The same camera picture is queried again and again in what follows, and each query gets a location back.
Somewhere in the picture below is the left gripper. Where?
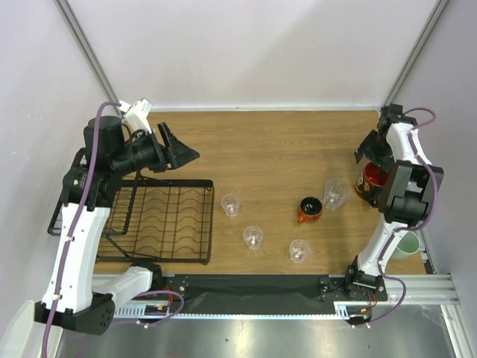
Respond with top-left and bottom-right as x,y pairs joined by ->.
112,122 -> 199,175

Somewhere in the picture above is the black skull mug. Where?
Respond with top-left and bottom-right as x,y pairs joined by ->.
355,163 -> 389,207

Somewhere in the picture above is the small orange mug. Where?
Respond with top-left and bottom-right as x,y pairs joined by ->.
297,196 -> 323,224

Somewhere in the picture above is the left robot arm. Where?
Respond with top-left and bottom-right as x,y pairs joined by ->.
34,116 -> 200,335

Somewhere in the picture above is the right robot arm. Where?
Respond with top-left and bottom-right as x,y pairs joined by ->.
343,104 -> 444,301

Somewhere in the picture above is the clear faceted glass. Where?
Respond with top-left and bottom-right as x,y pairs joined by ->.
323,178 -> 351,210

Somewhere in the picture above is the clear plastic cup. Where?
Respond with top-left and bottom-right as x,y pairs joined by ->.
221,194 -> 241,218
289,239 -> 311,263
243,226 -> 264,250

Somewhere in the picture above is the pale green cup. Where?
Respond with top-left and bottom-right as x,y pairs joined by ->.
391,231 -> 420,260

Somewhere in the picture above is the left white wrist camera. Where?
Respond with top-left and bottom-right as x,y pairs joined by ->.
119,98 -> 152,134

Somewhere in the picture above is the black wire dish rack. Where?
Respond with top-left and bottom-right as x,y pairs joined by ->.
47,147 -> 215,266

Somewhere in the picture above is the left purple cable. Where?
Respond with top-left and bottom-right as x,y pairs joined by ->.
39,100 -> 130,358

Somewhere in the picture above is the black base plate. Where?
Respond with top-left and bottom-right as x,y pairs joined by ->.
157,274 -> 369,307

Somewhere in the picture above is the white slotted cable duct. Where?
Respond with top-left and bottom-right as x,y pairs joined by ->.
113,301 -> 374,324

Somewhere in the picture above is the aluminium frame rail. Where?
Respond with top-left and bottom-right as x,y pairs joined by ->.
53,0 -> 119,102

